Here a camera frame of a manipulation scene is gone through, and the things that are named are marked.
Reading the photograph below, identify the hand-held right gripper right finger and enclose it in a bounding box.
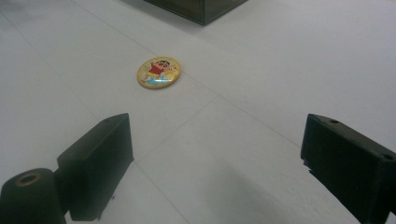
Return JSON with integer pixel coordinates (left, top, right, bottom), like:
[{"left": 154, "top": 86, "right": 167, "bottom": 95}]
[{"left": 300, "top": 113, "right": 396, "bottom": 224}]

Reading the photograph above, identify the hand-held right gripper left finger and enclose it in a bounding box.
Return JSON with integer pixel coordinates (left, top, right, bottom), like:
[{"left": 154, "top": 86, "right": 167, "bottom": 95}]
[{"left": 54, "top": 113, "right": 135, "bottom": 222}]

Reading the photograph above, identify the round yellow cartoon badge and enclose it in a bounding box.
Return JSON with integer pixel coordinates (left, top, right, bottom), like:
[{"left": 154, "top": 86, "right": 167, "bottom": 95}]
[{"left": 136, "top": 56, "right": 182, "bottom": 90}]

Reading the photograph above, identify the smoked transparent drawer cabinet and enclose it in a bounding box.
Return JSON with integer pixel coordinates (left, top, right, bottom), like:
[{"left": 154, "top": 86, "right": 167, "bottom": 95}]
[{"left": 143, "top": 0, "right": 248, "bottom": 26}]

